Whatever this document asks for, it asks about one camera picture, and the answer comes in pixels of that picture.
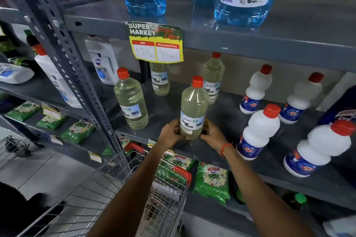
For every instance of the person's left hand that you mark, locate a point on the person's left hand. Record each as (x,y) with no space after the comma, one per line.
(169,135)

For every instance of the person's right hand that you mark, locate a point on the person's right hand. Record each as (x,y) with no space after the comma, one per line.
(215,139)

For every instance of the grey metal shelf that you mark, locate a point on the grey metal shelf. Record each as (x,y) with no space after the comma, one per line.
(250,39)

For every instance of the person's right forearm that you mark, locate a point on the person's right forearm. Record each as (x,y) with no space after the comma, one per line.
(264,200)

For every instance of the person's left forearm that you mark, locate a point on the person's left forearm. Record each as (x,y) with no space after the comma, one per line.
(133,195)

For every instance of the orange wrist thread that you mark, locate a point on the orange wrist thread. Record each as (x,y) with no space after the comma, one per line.
(224,148)

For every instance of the row of green detergent packets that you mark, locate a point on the row of green detergent packets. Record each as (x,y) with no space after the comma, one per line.
(211,184)

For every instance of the white jug with blue label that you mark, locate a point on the white jug with blue label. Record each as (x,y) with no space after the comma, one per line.
(104,60)

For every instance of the large white bottle red cap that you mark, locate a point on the large white bottle red cap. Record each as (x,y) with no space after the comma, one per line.
(55,78)

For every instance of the plain white lying bottle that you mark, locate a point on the plain white lying bottle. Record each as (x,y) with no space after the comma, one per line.
(342,227)

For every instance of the white lying bottle blue label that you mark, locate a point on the white lying bottle blue label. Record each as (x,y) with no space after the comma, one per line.
(14,73)

